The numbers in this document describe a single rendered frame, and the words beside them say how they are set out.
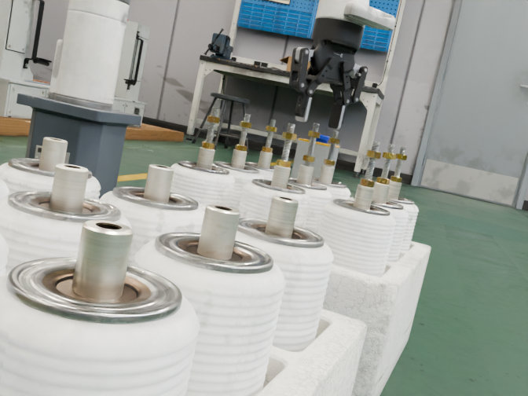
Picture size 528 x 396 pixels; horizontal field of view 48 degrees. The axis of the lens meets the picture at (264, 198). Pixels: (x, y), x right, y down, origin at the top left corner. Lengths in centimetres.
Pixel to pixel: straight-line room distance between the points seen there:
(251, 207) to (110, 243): 54
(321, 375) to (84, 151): 64
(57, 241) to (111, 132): 61
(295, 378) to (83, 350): 20
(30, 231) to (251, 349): 16
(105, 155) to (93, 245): 73
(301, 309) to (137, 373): 24
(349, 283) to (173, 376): 48
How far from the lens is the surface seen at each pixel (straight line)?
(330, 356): 46
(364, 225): 75
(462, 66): 585
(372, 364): 75
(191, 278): 34
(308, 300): 46
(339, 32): 90
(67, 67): 99
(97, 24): 99
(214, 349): 35
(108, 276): 27
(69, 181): 42
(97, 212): 43
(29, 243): 40
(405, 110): 581
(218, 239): 37
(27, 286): 27
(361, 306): 73
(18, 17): 333
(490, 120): 583
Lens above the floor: 34
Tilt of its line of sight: 8 degrees down
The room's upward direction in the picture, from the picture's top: 12 degrees clockwise
